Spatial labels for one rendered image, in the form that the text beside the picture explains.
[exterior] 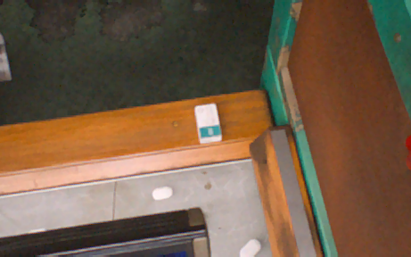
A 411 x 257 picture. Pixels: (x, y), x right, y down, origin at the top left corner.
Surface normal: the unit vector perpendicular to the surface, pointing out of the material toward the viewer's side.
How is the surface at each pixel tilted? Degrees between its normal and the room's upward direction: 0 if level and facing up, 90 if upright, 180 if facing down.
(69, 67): 0
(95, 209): 0
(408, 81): 90
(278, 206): 67
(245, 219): 0
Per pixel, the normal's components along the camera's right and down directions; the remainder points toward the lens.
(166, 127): 0.00, -0.44
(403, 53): -0.99, 0.15
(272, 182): -0.91, -0.04
